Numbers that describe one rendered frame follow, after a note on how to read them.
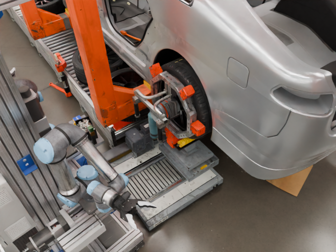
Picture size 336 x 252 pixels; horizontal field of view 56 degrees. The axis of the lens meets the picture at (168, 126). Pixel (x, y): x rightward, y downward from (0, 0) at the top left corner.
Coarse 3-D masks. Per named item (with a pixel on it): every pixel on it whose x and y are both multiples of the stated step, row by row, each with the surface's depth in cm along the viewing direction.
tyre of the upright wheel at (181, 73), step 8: (168, 64) 244; (176, 64) 241; (184, 64) 239; (168, 72) 247; (176, 72) 237; (184, 72) 233; (192, 72) 234; (160, 80) 266; (184, 80) 232; (192, 80) 231; (200, 88) 230; (160, 96) 279; (192, 96) 232; (200, 96) 229; (200, 104) 230; (208, 104) 233; (200, 112) 233; (208, 112) 235; (200, 120) 238; (208, 120) 238; (208, 128) 246; (192, 136) 261; (200, 136) 252
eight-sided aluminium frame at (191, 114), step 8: (152, 80) 259; (168, 80) 236; (176, 80) 235; (152, 88) 265; (176, 88) 230; (184, 104) 230; (192, 104) 233; (192, 112) 232; (192, 120) 241; (168, 128) 274; (176, 128) 271; (176, 136) 267; (184, 136) 254
